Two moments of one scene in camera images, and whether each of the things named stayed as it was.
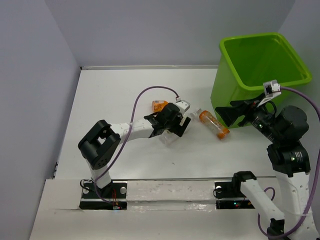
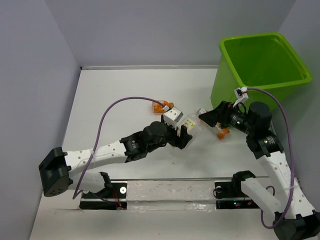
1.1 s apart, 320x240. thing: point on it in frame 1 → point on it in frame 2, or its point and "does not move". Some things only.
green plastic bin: [244, 62] does not move
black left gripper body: [173, 126] → [171, 138]
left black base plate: [113, 197] does not move
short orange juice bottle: [157, 105] does not move
